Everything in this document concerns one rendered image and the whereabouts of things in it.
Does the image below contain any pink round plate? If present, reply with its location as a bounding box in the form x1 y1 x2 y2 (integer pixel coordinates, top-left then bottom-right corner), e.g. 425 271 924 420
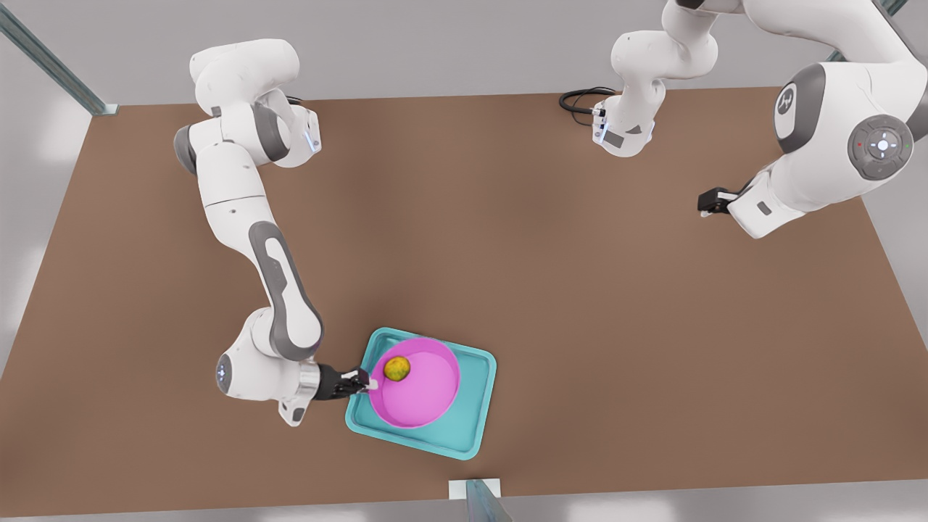
368 337 462 428

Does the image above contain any teal rectangular tray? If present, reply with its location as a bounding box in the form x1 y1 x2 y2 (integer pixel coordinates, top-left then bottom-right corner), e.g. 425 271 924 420
344 327 498 461

